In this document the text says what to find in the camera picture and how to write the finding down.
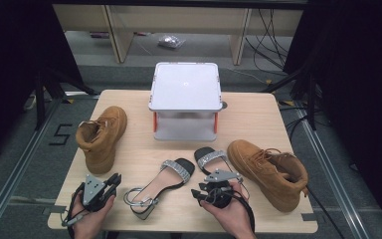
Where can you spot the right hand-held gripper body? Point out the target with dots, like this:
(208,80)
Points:
(224,192)

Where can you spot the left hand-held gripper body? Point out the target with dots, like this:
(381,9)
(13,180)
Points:
(93,192)

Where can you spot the tan suede boot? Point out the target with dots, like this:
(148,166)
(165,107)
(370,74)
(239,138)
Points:
(265,169)
(102,142)

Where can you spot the white two-tier shoe rack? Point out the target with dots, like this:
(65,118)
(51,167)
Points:
(185,84)

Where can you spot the person's right hand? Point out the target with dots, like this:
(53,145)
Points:
(232,219)

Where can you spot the person's left hand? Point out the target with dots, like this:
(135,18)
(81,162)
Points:
(88,224)

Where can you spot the black metal stand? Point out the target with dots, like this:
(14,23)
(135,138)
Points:
(39,99)
(311,99)

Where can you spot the clear plastic bag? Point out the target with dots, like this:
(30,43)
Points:
(171,41)

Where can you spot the black curtain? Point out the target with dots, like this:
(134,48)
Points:
(6,66)
(361,66)

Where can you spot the metal floor rail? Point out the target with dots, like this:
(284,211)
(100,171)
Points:
(13,176)
(331,172)

